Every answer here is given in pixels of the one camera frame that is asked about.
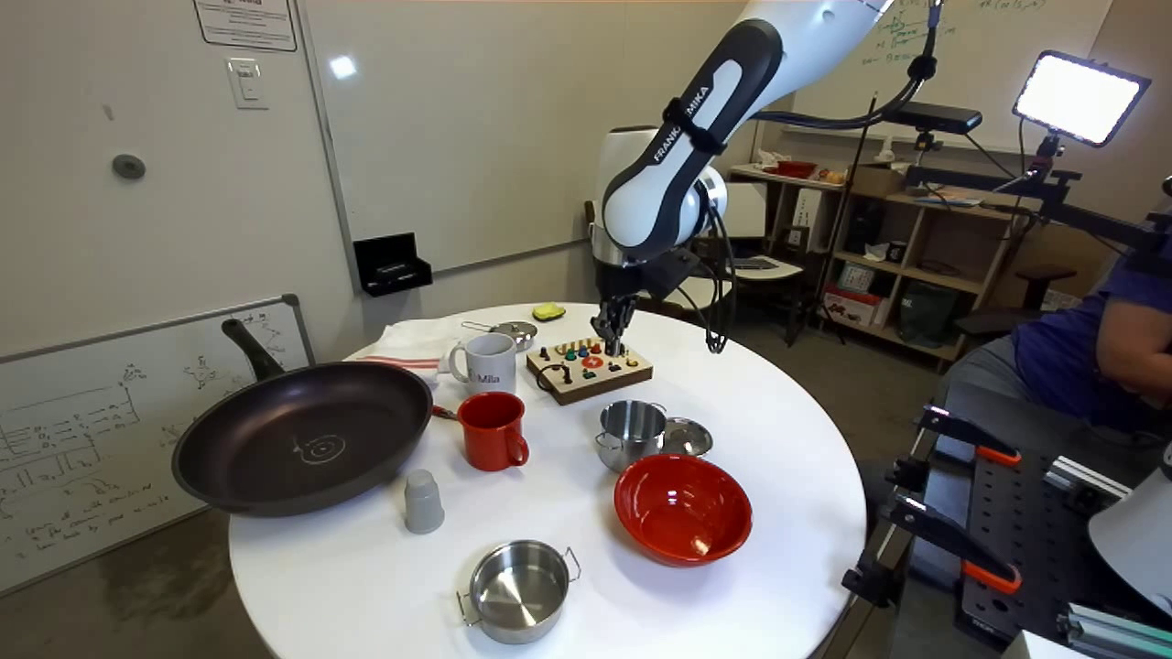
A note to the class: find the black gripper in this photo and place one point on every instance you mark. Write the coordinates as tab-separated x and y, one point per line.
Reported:
620	285

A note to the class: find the wooden button board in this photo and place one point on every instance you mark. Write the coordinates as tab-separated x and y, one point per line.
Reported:
583	367

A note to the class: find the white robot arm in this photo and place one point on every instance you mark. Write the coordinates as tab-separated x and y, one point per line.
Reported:
651	208

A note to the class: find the steel pot near board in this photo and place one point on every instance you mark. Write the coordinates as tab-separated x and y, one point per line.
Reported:
628	430

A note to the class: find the yellow sponge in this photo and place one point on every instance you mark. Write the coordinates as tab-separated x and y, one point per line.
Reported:
545	312

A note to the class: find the small steel dish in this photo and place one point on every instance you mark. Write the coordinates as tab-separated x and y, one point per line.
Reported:
522	334

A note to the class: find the white ceramic mug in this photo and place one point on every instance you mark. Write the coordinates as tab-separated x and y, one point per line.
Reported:
483	364

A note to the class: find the steel pot lid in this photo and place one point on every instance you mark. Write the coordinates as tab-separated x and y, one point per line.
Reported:
684	439

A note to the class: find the red enamel mug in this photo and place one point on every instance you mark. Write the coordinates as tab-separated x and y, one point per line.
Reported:
493	430

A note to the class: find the white cloth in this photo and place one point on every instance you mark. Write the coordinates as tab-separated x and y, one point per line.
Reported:
418	342

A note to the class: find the white wooden chair right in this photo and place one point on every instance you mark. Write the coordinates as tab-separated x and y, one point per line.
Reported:
765	285

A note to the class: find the red bowl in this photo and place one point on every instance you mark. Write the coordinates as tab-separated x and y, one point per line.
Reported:
682	511

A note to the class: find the grey salt shaker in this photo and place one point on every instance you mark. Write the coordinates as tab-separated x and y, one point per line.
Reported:
421	503

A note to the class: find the wooden shelf unit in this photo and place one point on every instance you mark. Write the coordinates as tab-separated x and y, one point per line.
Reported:
886	251

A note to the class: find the black frying pan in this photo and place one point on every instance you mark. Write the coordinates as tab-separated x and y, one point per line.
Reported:
297	441

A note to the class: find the black clamp lower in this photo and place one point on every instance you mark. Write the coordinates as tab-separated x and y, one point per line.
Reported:
982	564

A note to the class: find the black clamp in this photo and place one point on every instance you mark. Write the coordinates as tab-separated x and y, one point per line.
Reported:
937	424
982	564

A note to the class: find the black clamp upper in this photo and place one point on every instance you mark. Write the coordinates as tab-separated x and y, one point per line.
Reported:
937	424

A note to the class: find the black mounting table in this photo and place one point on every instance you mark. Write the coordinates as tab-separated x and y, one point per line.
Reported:
1035	517

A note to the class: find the person in purple shirt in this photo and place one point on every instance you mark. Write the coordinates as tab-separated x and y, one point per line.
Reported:
1103	360

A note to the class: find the led light panel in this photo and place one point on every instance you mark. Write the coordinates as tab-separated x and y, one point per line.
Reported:
1078	99

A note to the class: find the leaning whiteboard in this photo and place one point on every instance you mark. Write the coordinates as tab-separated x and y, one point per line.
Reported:
90	430

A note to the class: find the black wall tray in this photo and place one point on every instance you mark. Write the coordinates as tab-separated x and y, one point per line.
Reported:
390	264

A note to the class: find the small steel handled pot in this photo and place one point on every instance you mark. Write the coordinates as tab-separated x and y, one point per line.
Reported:
518	590

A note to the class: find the black camera on stand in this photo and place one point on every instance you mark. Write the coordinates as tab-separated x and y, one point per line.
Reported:
936	119

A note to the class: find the wall light switch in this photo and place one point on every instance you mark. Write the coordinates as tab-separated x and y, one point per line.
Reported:
247	81

